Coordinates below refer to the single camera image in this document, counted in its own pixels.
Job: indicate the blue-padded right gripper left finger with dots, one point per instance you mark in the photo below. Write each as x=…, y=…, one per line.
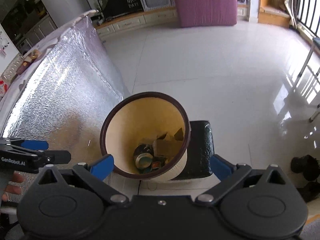
x=92, y=176

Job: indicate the crushed clear plastic bottle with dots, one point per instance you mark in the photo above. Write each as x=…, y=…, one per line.
x=10, y=73

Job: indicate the white drawer tv cabinet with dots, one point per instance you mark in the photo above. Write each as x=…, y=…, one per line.
x=137, y=21

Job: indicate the patterned pink grey tablecloth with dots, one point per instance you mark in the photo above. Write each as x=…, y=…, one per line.
x=65, y=95

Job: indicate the brown cardboard shipping box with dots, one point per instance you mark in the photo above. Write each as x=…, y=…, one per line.
x=168, y=145

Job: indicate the person's left hand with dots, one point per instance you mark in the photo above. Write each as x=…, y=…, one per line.
x=13, y=189

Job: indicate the round yellow trash bin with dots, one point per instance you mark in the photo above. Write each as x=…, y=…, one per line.
x=141, y=119

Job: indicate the black cushioned stool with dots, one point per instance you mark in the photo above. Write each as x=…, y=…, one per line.
x=199, y=152

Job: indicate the black chalkboard sign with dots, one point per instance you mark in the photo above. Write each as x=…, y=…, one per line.
x=116, y=8

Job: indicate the black shoes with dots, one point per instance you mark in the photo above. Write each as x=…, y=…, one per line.
x=308, y=166

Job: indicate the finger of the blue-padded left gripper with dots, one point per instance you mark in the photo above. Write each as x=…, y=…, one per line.
x=54, y=157
x=36, y=145

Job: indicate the wooden stair step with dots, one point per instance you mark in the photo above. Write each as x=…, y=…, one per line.
x=272, y=16

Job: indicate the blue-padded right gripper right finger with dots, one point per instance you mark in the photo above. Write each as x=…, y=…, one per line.
x=231, y=177

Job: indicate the purple folded mattress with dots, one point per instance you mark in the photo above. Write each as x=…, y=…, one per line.
x=198, y=13

